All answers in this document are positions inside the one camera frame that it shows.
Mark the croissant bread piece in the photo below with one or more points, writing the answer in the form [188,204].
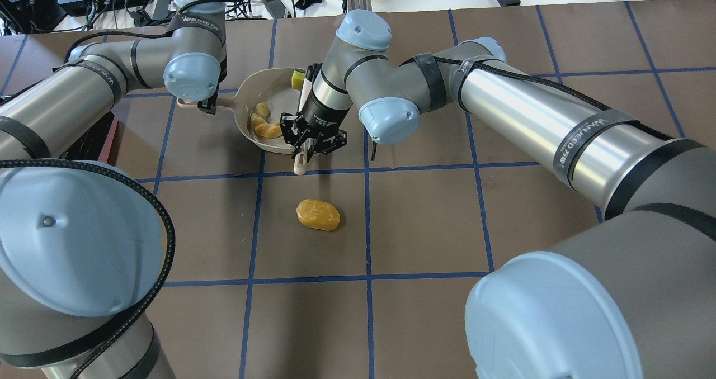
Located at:
[260,124]

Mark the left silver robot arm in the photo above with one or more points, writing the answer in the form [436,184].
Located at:
[85,247]

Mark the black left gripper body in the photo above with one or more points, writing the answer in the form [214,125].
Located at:
[208,105]

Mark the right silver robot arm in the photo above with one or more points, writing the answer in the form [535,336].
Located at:
[630,298]

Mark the beige plastic dustpan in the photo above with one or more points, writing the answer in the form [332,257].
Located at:
[272,86]

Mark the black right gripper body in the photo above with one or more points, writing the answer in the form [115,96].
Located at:
[321,118]

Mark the yellow green sponge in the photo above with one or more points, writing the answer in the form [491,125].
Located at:
[297,79]

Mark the yellow oval bread bun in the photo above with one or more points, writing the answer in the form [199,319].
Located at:
[317,214]

